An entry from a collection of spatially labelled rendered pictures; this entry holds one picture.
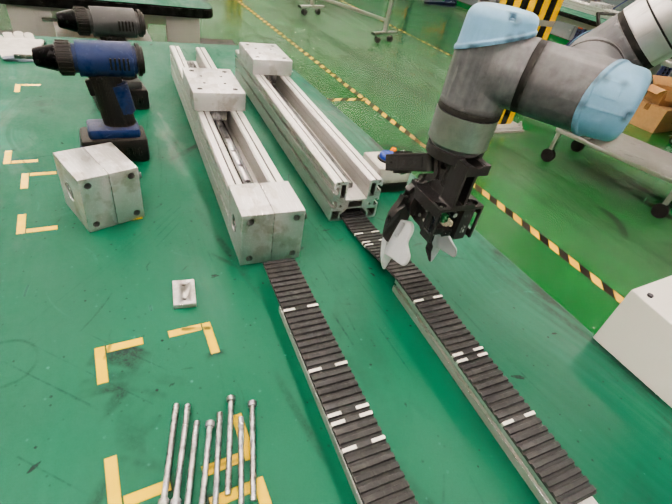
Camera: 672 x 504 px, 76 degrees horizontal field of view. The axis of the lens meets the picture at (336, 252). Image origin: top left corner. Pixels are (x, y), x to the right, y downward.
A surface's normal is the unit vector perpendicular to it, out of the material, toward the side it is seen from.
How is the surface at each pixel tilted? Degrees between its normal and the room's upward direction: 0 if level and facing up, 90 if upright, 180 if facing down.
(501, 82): 100
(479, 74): 93
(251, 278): 0
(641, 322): 90
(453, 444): 0
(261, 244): 90
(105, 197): 90
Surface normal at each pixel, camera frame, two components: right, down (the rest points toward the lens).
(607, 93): -0.39, 0.17
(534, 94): -0.54, 0.62
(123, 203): 0.69, 0.53
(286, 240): 0.39, 0.62
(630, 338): -0.88, 0.17
